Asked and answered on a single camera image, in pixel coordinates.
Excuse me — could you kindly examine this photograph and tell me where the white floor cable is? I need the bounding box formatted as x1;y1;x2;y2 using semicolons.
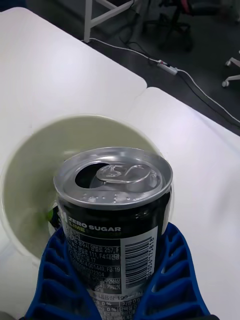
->
87;37;240;126

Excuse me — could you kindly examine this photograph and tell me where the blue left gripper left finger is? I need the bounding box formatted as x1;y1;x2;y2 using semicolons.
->
24;228;103;320

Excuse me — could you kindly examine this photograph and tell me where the white power strip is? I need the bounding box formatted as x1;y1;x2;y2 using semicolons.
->
156;59;179;75

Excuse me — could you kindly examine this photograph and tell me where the black office chair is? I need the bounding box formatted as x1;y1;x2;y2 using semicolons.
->
142;0;195;51

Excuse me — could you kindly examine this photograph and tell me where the white chair base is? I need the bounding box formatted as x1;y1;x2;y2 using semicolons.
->
221;49;240;88

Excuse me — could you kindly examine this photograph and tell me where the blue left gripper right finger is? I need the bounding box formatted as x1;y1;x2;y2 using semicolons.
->
133;222;211;320

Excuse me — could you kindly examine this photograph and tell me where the black can green print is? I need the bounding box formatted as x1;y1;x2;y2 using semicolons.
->
53;146;174;320

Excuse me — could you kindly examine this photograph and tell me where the white table frame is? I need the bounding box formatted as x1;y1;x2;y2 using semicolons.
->
83;0;141;43

